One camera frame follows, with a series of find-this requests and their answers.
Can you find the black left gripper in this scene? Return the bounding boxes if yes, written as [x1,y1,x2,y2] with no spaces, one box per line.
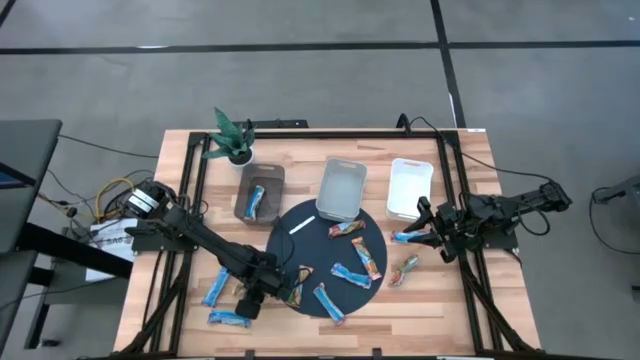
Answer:
[235,259,296,321]

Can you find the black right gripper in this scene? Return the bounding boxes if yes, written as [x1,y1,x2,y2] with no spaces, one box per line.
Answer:
[417,196,464,265]

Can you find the blue granola bar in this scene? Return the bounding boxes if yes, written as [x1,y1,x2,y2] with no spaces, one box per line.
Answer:
[207,310,252,329]
[201,266,231,308]
[312,282,347,326]
[243,184,266,221]
[390,229,432,245]
[330,262,373,290]

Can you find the multicolour granola bar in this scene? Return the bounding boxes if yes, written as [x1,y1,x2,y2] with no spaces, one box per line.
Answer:
[285,264,315,310]
[351,236,383,282]
[387,253,420,288]
[327,219,367,240]

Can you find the white plastic bin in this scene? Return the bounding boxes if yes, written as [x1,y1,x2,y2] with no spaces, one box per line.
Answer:
[385,157,435,223]

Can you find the round dark blue woven mat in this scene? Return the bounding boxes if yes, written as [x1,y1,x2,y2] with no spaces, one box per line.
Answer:
[265,198,389,319]

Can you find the small white strip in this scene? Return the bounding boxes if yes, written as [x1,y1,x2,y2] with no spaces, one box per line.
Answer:
[288,215,317,236]

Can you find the grey plastic bin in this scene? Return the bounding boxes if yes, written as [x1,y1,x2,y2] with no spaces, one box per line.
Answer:
[315,157,369,223]

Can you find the dark translucent plastic bin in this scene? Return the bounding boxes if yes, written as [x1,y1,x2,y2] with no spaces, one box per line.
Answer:
[233,162,286,225]

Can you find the white plant pot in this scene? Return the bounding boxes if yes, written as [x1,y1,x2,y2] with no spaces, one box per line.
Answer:
[227,147,255,167]

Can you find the green snake plant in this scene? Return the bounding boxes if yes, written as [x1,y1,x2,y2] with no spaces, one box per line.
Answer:
[202,107,257,160]

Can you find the white paper sheet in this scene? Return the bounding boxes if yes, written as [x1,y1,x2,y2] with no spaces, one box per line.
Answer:
[84,217,139,284]

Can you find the black mounting bar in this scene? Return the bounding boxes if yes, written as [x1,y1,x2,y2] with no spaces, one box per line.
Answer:
[245,118,310,130]

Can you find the grey equipment piece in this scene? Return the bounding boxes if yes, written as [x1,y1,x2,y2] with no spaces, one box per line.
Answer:
[592,173,640,205]

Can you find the black desk stand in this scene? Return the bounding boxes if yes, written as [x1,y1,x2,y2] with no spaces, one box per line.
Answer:
[19,222,134,281]

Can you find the grey side desk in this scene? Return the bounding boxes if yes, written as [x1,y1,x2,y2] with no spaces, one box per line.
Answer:
[0,118,64,256]

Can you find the black floor power cable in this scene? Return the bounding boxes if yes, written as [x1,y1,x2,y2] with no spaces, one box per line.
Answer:
[396,113,554,184]

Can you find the black aluminium table frame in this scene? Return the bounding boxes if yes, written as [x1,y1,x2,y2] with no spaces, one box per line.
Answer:
[112,128,544,360]

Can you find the black looped floor cable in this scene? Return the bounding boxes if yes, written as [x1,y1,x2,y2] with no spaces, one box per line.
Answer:
[587,192,640,256]

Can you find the yellow cable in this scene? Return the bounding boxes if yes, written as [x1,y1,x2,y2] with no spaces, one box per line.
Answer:
[94,177,136,221]

